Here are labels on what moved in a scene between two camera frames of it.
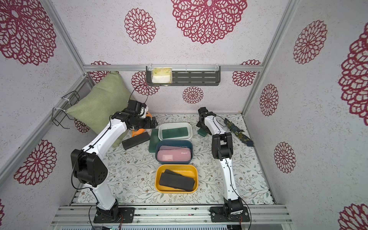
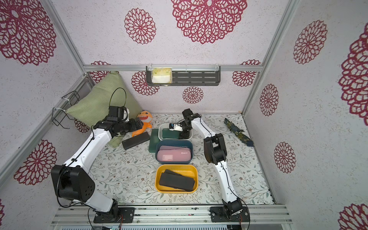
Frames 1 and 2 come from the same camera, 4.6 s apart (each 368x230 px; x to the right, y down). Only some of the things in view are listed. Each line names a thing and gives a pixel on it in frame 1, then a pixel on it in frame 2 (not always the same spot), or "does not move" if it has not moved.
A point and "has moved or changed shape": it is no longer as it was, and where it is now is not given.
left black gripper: x=148 y=125 → x=133 y=126
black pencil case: x=178 y=181 does not move
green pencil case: x=154 y=140 does not move
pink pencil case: x=174 y=155 does not move
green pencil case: x=202 y=132 has moved or changed shape
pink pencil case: x=173 y=148 does not move
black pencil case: x=167 y=171 does not move
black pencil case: x=135 y=140 does not move
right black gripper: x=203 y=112 → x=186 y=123
